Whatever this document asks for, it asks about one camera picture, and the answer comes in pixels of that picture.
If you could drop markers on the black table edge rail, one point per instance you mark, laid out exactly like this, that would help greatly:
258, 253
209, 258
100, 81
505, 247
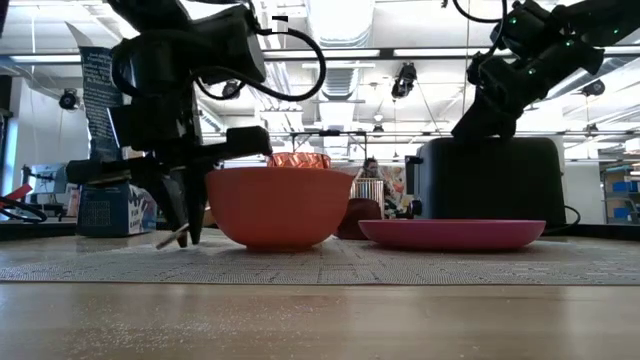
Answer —
40, 230

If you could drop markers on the shelf with blue bins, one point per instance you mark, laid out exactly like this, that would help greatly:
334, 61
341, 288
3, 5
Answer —
622, 187

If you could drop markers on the colourful printed poster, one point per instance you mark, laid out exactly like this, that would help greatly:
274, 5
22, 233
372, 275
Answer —
395, 190

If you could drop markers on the blue frosted flakes cereal box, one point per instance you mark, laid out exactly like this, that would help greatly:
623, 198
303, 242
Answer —
112, 210

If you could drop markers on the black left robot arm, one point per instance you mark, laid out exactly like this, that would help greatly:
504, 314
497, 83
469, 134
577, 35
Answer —
150, 60

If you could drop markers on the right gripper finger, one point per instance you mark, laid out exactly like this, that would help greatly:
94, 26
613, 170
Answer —
475, 122
506, 126

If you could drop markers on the orange bowl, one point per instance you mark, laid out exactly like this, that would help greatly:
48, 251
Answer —
280, 210

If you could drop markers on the pink plate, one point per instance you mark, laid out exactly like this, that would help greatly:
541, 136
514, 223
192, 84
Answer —
450, 235

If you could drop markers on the black desk frame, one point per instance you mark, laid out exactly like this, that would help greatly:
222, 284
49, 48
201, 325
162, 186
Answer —
330, 133

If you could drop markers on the black toaster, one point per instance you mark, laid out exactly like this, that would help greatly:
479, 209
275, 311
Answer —
485, 180

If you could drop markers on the grey woven placemat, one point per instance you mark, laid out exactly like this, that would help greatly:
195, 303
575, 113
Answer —
320, 265

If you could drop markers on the small desk monitor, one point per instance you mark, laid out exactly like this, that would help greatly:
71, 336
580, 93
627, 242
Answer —
50, 177

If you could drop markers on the dark red round object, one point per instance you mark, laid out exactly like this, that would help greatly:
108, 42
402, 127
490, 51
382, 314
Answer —
357, 217

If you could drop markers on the glass jar with stick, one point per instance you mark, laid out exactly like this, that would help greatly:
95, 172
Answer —
367, 189

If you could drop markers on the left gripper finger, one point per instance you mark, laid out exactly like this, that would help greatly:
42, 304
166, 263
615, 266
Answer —
196, 200
175, 200

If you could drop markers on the black ceiling camera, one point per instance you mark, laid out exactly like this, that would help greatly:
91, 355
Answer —
69, 99
404, 80
232, 90
593, 88

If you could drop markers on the person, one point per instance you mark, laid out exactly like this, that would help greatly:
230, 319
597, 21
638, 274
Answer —
371, 167

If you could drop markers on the black overhead bar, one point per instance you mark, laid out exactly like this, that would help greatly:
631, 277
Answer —
386, 53

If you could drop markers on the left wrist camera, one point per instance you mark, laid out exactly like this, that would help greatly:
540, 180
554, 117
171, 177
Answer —
230, 45

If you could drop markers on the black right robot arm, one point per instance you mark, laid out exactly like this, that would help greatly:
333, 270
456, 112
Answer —
590, 20

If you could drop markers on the wooden utensil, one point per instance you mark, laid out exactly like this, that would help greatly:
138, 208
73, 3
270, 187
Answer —
167, 241

